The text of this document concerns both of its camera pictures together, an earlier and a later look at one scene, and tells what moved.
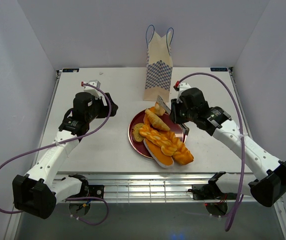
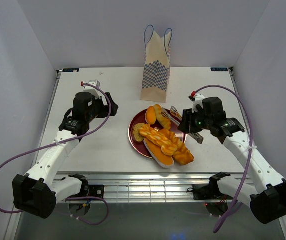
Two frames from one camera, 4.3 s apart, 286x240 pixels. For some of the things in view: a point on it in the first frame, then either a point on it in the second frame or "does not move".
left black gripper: [104, 113] does not move
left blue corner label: [70, 70] does not move
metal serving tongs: [184, 129] -> [174, 117]
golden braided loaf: [182, 156] does not move
